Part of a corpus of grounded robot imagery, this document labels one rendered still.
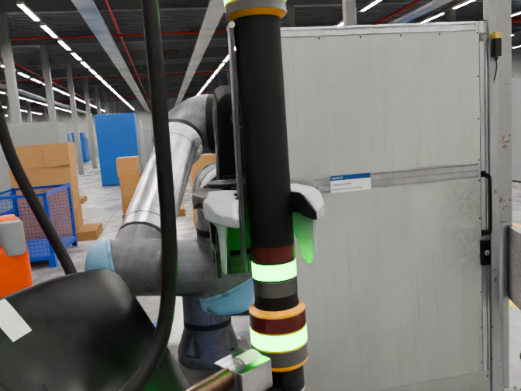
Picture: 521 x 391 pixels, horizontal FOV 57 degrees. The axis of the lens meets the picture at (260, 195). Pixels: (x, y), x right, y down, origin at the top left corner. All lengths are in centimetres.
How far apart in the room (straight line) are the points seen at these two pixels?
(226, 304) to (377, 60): 189
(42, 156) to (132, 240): 777
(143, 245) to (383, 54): 190
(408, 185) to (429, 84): 49
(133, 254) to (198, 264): 8
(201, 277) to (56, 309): 24
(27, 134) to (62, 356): 1068
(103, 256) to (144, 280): 6
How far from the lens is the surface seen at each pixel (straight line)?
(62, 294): 43
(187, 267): 61
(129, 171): 961
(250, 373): 35
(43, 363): 39
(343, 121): 229
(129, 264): 64
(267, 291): 36
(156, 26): 30
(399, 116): 241
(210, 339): 117
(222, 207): 33
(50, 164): 836
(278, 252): 35
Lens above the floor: 155
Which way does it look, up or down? 8 degrees down
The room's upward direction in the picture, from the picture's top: 4 degrees counter-clockwise
